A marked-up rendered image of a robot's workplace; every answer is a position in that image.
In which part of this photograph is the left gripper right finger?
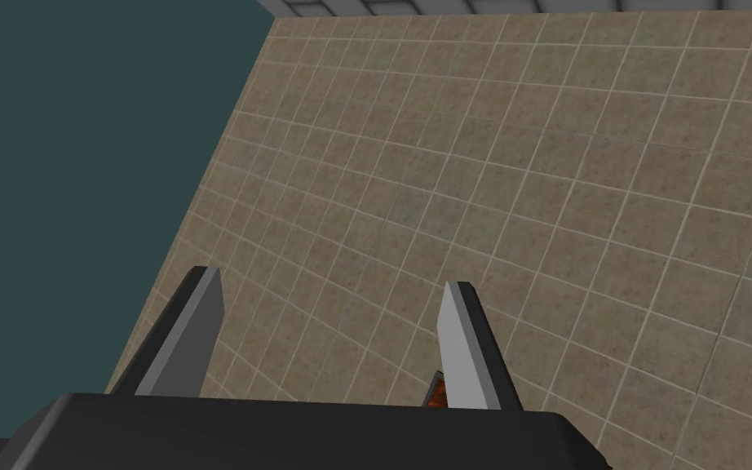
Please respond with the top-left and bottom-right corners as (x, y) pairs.
(436, 281), (524, 412)

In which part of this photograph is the orange and black object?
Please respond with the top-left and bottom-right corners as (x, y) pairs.
(422, 370), (449, 410)

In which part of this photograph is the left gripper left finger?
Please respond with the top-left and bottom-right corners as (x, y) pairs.
(109, 265), (225, 399)

